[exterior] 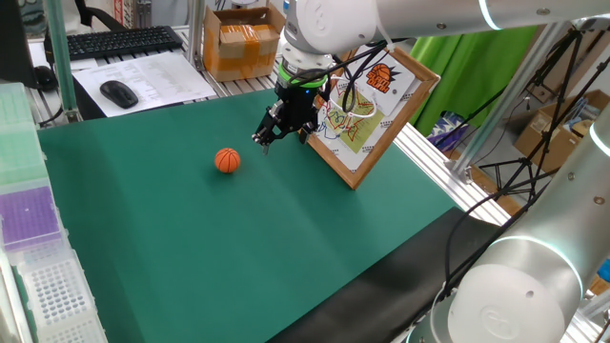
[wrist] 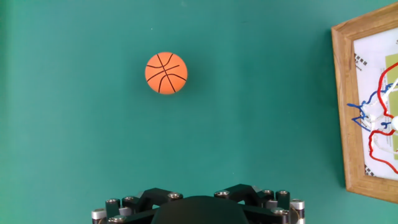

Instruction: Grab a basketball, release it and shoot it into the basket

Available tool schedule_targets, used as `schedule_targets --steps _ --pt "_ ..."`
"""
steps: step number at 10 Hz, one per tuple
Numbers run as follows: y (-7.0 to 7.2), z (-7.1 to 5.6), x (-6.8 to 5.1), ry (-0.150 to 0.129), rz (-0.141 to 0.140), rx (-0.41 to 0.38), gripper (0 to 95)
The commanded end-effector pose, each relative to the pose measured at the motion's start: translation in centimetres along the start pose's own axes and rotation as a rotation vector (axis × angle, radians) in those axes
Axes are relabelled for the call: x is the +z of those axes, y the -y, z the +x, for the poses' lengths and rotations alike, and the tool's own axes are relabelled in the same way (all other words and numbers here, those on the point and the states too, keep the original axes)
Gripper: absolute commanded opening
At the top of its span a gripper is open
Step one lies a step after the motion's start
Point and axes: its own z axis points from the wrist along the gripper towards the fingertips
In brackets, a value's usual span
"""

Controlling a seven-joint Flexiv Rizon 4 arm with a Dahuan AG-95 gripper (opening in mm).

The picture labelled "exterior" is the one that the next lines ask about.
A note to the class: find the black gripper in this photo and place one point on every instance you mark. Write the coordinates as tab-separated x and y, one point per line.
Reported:
300	105

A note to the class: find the orange mini basketball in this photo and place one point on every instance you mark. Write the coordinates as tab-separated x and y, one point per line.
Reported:
227	160

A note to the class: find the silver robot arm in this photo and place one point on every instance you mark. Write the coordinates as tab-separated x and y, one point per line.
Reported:
429	14

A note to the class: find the taped cardboard box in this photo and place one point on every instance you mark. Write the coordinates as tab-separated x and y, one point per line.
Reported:
238	52

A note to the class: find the white mini hoop with backboard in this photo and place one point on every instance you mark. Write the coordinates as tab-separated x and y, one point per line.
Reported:
395	93

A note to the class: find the printed paper sheets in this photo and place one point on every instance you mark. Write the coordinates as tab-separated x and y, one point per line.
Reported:
157	78

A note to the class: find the green table mat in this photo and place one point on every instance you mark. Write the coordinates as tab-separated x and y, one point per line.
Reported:
190	238

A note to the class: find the blue white patterned bag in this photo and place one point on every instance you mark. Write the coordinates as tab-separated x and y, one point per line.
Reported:
448	131

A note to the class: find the black computer mouse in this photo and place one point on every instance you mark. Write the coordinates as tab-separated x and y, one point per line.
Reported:
119	94

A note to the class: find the green curtain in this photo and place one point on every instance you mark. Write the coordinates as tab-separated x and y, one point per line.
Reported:
467	71

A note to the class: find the black keyboard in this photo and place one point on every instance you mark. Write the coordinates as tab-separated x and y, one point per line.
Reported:
119	42

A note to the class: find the black tripod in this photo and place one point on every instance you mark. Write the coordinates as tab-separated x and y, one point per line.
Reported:
528	164

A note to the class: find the small black round object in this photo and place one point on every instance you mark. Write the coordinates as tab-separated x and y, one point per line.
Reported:
46	78

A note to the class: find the open brown cardboard box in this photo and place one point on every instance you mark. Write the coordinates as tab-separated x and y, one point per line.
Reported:
548	138

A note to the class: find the green pipette tip box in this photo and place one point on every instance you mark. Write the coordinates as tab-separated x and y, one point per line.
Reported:
19	138

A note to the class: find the purple pipette tip box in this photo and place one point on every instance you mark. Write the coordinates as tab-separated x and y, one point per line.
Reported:
28	216

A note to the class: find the white pipette tip box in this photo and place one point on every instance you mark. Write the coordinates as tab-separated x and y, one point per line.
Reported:
54	290
76	333

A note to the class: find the black monitor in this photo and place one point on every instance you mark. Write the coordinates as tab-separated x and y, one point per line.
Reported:
16	43

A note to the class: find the wooden picture frame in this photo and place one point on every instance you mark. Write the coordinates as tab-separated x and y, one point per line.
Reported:
352	159

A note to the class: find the aluminium frame post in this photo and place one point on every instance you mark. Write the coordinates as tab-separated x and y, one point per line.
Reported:
195	33
62	62
508	100

